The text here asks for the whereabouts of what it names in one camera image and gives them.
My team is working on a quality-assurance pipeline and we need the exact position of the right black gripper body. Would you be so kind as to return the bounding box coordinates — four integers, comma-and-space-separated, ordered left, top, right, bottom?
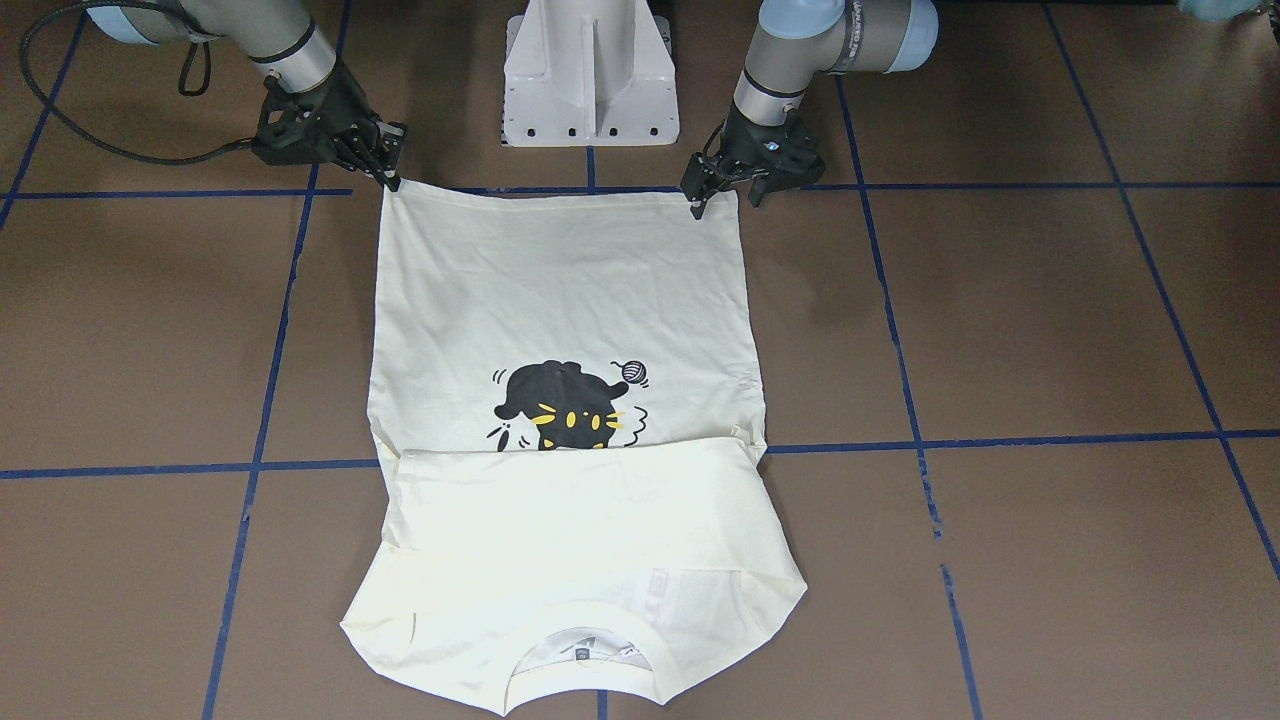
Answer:
251, 61, 380, 169

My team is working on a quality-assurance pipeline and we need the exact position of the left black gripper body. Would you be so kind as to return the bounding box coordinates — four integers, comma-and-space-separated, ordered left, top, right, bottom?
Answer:
701, 106, 826, 191

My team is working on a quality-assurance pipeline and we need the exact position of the cream cat print shirt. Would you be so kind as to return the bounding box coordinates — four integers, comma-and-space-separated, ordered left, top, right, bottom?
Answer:
340, 181, 806, 716

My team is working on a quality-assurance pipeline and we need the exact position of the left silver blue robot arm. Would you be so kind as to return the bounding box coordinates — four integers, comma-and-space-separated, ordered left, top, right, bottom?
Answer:
680, 1, 940, 219

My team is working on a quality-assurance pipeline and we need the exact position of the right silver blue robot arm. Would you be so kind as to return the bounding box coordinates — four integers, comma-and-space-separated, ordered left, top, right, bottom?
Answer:
88, 1, 407, 191

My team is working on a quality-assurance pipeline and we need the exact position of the white camera mast with base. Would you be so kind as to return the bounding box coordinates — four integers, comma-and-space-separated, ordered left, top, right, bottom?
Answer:
502, 1, 680, 149

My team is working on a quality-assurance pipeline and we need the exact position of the black pendant cable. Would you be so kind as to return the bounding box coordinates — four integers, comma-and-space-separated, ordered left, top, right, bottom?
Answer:
18, 0, 261, 167

